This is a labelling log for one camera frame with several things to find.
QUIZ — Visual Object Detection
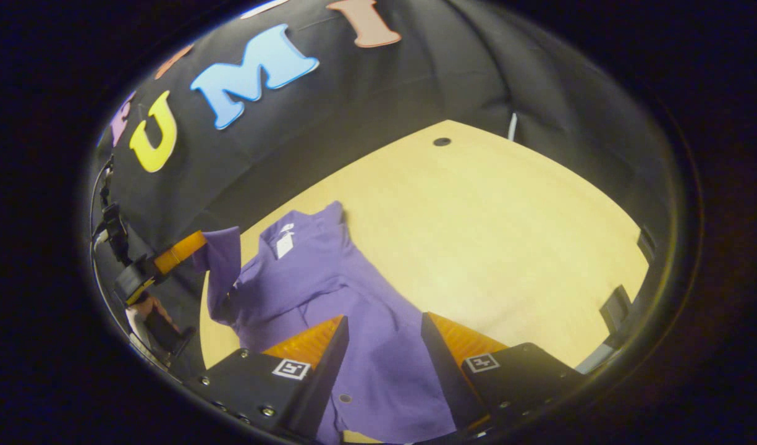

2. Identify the grey metal bar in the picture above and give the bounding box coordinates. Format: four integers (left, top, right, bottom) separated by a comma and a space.
575, 342, 621, 375

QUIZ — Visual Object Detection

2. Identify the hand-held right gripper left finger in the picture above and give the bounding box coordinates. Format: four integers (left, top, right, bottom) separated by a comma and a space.
184, 315, 351, 443

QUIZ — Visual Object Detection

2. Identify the purple knit cardigan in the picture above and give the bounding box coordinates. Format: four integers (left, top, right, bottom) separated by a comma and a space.
192, 201, 459, 444

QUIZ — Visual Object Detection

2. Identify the black backdrop cloth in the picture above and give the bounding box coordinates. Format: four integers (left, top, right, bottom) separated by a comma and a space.
85, 0, 672, 384

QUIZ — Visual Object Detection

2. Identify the black table bracket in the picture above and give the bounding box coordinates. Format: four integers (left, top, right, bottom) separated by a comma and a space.
599, 284, 633, 338
636, 227, 658, 265

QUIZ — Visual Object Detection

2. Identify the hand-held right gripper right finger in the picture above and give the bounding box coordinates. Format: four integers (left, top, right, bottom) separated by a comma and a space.
420, 312, 586, 443

